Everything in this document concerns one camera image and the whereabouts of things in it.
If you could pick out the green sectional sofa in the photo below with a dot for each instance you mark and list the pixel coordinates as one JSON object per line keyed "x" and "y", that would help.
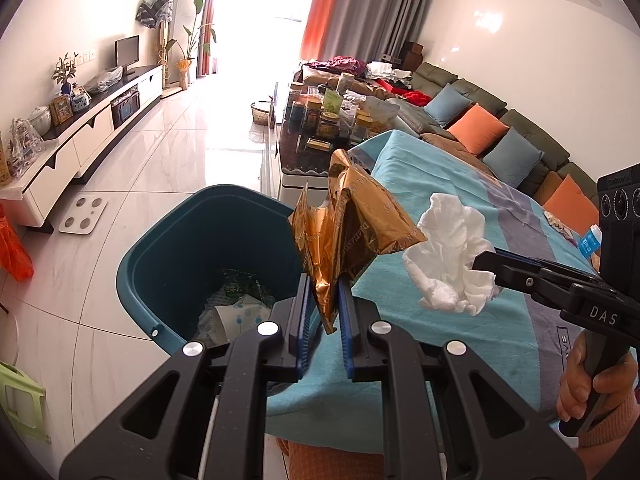
{"x": 525, "y": 125}

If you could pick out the tall plant in yellow pot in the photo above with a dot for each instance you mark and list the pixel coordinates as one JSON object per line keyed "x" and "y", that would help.
{"x": 190, "y": 45}

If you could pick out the glass coffee table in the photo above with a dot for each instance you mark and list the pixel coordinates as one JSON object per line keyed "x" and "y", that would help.
{"x": 295, "y": 165}

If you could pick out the green plastic stool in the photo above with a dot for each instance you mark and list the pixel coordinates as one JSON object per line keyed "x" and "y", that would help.
{"x": 22, "y": 400}

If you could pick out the grey orange narrow curtain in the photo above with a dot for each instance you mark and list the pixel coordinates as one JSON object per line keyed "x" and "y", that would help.
{"x": 207, "y": 35}

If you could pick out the pile of clothes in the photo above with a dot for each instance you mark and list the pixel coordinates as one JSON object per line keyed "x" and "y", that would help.
{"x": 350, "y": 67}

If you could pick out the clear plastic bag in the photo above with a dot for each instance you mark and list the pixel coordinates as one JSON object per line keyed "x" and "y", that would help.
{"x": 106, "y": 81}

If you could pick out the white tv cabinet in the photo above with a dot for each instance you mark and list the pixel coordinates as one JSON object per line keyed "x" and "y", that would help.
{"x": 90, "y": 135}

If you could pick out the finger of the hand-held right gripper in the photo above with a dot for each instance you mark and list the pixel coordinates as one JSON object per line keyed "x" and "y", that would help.
{"x": 520, "y": 277}
{"x": 565, "y": 269}

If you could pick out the orange plastic bag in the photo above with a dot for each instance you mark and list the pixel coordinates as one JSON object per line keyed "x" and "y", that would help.
{"x": 14, "y": 250}

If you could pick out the white standing air conditioner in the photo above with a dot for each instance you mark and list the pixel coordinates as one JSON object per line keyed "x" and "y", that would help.
{"x": 185, "y": 5}

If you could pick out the glass ship model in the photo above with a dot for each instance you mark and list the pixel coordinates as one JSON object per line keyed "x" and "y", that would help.
{"x": 25, "y": 147}

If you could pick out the group of glass jars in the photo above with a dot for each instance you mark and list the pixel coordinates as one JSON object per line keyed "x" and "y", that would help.
{"x": 327, "y": 122}

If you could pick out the black monitor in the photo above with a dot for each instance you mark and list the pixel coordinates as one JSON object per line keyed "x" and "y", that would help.
{"x": 127, "y": 52}

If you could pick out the gold foil wrapper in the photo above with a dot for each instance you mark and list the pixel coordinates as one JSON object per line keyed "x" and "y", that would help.
{"x": 350, "y": 220}

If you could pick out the bonsai in blue pot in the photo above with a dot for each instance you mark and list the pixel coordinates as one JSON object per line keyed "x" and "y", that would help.
{"x": 65, "y": 72}

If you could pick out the white paper cup blue dots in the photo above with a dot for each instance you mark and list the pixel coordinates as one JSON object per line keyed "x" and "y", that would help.
{"x": 240, "y": 322}

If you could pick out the blue white ceramic jar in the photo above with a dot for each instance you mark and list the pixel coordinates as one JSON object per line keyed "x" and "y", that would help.
{"x": 80, "y": 100}

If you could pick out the person's right hand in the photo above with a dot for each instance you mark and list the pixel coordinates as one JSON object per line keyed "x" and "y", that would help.
{"x": 572, "y": 385}

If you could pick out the woven basket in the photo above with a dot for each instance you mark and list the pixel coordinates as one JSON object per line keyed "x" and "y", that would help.
{"x": 261, "y": 114}

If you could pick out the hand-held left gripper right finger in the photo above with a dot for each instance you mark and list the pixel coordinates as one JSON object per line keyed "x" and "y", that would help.
{"x": 346, "y": 340}

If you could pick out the orange cushion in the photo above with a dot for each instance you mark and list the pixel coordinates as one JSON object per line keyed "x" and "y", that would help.
{"x": 477, "y": 130}
{"x": 572, "y": 197}

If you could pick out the blue cushion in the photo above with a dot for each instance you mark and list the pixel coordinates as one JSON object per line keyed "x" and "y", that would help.
{"x": 447, "y": 106}
{"x": 514, "y": 157}

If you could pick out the brown cardboard boxes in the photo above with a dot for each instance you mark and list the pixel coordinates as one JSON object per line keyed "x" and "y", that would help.
{"x": 412, "y": 55}

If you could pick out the white bathroom scale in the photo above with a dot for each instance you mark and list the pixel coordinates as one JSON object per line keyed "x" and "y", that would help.
{"x": 82, "y": 215}

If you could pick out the blue canister white lid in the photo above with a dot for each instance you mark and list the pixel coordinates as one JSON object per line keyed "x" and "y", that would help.
{"x": 590, "y": 242}

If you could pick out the orange knit sweater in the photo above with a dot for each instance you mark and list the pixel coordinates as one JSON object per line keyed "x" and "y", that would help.
{"x": 360, "y": 462}

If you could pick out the gold patterned vase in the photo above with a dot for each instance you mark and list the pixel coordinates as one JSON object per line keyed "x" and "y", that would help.
{"x": 5, "y": 160}

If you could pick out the white tissue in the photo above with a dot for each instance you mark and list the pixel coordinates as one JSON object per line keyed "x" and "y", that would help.
{"x": 450, "y": 255}

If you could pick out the green snack packet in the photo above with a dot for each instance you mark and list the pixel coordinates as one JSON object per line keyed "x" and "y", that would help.
{"x": 245, "y": 285}

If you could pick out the picture frame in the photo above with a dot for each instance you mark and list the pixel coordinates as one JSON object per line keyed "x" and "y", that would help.
{"x": 61, "y": 110}

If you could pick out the colourful snack packet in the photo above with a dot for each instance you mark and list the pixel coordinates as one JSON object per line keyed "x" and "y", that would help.
{"x": 562, "y": 230}

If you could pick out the teal plastic bin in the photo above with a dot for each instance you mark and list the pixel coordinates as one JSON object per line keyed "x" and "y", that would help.
{"x": 165, "y": 250}

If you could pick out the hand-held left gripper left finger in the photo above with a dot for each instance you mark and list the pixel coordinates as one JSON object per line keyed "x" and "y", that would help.
{"x": 304, "y": 340}

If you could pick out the cloth covered pedestal fan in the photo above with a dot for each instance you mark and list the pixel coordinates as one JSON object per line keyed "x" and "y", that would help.
{"x": 155, "y": 9}

